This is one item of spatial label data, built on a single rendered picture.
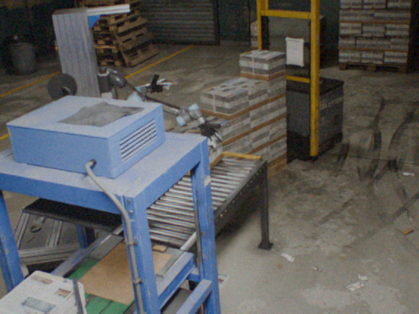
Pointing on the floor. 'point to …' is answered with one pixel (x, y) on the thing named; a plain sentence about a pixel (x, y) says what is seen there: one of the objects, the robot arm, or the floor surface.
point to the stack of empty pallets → (112, 21)
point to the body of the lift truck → (336, 111)
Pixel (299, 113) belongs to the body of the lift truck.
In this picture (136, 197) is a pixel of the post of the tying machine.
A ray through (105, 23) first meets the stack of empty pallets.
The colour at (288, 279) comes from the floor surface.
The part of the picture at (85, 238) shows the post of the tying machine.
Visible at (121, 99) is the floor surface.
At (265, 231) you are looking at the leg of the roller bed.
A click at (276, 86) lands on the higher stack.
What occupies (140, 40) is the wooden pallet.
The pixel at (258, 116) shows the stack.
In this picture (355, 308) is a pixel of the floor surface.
